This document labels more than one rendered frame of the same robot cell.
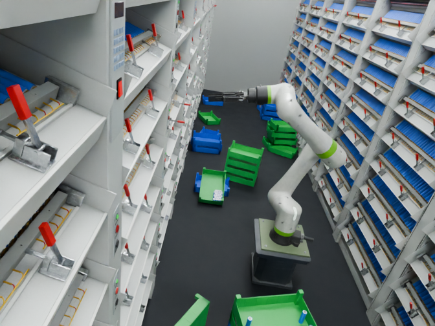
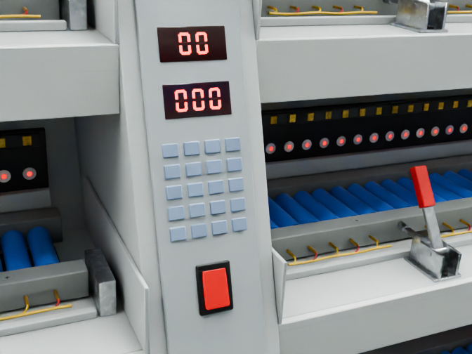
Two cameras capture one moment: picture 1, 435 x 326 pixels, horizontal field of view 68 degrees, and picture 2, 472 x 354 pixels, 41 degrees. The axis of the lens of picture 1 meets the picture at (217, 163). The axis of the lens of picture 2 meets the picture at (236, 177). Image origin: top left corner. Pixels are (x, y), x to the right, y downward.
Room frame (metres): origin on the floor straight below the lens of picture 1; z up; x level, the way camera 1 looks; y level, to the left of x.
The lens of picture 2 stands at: (1.82, -0.13, 1.48)
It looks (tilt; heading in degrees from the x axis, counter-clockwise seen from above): 5 degrees down; 70
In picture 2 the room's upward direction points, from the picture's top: 5 degrees counter-clockwise
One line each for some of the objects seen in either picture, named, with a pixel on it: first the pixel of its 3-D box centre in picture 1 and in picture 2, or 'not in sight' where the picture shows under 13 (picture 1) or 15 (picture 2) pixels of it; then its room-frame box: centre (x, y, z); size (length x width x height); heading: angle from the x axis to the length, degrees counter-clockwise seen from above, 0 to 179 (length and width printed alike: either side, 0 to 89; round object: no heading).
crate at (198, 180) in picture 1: (211, 184); not in sight; (2.41, 0.01, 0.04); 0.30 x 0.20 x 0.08; 93
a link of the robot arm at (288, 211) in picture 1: (287, 215); not in sight; (1.56, -0.46, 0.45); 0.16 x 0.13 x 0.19; 18
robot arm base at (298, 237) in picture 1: (291, 235); not in sight; (1.54, -0.52, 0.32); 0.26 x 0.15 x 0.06; 83
